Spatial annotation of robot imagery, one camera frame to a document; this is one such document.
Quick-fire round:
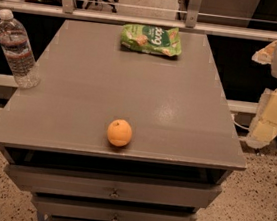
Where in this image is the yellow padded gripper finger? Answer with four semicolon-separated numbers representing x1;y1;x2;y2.
246;88;277;149
252;41;277;65

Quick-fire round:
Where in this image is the grey drawer cabinet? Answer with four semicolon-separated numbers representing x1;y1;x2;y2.
0;20;246;221

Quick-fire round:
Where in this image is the clear plastic water bottle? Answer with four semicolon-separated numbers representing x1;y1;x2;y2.
0;9;40;89

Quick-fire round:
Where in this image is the orange fruit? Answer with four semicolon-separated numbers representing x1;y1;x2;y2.
106;119;133;147

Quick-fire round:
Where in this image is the grey metal railing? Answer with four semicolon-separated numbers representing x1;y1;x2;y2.
0;0;277;41

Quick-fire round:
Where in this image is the white cable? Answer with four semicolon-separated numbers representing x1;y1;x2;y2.
229;113;253;132

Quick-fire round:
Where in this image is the green rice chip bag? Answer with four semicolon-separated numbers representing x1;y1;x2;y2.
120;24;182;57

